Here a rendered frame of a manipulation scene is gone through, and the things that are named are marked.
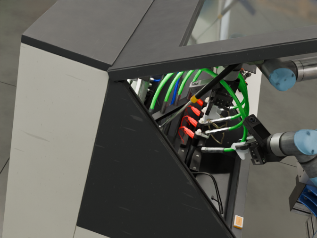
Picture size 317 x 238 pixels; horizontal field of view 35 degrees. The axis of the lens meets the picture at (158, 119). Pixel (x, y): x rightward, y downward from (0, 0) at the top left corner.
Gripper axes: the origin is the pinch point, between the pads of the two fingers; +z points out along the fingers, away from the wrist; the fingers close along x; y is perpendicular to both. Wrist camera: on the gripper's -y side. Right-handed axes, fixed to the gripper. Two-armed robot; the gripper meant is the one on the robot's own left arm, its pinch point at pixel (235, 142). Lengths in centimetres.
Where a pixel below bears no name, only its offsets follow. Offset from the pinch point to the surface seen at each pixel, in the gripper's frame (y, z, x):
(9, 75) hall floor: -69, 243, 12
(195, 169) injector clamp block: 7.8, 25.8, -4.2
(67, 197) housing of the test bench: -7, 33, -53
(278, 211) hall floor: 90, 118, 98
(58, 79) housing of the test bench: -45, 4, -48
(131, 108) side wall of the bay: -28.1, -5.6, -34.7
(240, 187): 22.4, 20.1, 8.4
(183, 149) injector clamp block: 0.5, 33.9, -0.3
